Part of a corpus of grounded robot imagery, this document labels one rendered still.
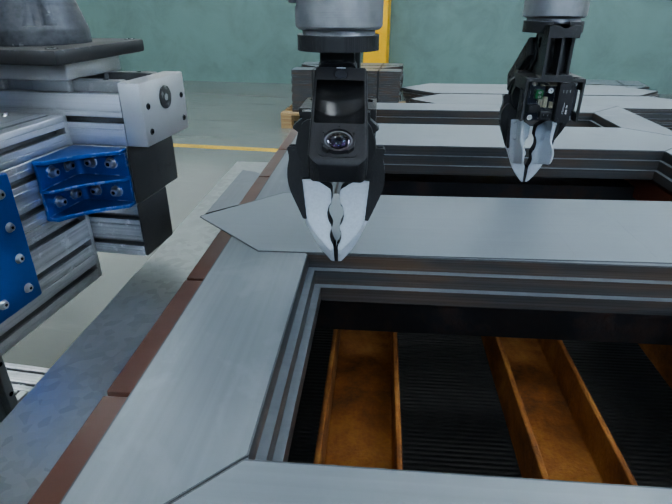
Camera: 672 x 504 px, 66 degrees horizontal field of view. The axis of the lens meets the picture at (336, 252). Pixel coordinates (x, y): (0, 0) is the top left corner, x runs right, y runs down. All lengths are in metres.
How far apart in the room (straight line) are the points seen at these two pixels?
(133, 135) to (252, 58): 7.25
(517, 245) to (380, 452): 0.26
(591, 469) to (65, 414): 0.56
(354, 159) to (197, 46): 7.97
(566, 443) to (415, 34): 7.13
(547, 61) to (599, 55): 7.11
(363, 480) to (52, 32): 0.75
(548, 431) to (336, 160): 0.39
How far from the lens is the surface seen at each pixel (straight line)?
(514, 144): 0.77
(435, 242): 0.56
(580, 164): 1.01
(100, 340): 0.78
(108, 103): 0.82
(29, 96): 0.90
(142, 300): 0.85
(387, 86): 4.89
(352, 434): 0.58
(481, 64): 7.60
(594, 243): 0.61
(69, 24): 0.90
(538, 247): 0.58
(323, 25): 0.45
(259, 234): 0.57
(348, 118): 0.42
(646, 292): 0.60
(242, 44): 8.07
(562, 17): 0.72
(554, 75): 0.71
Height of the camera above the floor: 1.10
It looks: 26 degrees down
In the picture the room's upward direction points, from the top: straight up
